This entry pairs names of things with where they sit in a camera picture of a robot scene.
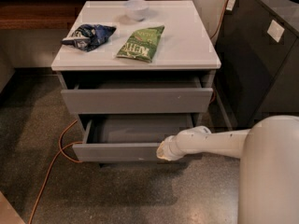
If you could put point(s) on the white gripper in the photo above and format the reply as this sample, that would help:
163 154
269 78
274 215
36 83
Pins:
171 148

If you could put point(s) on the grey drawer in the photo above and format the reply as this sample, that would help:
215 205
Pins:
128 138
115 96

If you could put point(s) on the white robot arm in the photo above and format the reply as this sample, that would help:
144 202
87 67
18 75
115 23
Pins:
269 165

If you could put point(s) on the grey top drawer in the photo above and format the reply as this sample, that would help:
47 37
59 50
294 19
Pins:
115 96

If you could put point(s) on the grey drawer cabinet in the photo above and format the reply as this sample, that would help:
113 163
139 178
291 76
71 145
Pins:
185 50

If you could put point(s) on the green chip bag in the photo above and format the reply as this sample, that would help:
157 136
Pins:
142 44

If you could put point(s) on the dark grey bin cabinet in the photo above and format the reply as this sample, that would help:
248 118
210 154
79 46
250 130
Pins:
259 77

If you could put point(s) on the blue chip bag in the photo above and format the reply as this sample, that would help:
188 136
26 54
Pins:
88 37

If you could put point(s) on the white bowl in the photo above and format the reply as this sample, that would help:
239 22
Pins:
136 10

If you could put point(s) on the white label sticker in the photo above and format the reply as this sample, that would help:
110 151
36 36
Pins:
275 30

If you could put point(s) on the white cable tag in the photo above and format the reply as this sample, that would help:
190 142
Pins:
230 5

